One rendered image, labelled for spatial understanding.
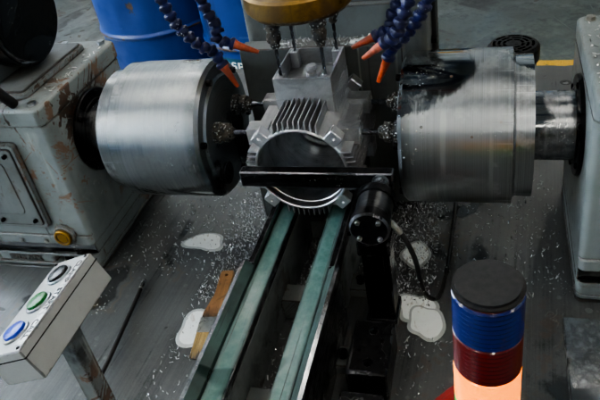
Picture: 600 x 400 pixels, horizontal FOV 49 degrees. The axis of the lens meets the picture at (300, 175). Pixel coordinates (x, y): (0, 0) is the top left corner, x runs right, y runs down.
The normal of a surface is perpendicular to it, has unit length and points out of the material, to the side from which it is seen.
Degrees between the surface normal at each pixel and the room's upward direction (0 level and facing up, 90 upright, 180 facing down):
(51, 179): 89
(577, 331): 0
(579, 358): 0
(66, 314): 69
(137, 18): 82
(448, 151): 77
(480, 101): 43
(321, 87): 90
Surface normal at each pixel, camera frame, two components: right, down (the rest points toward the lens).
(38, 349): 0.84, -0.28
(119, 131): -0.28, 0.13
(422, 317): -0.15, -0.81
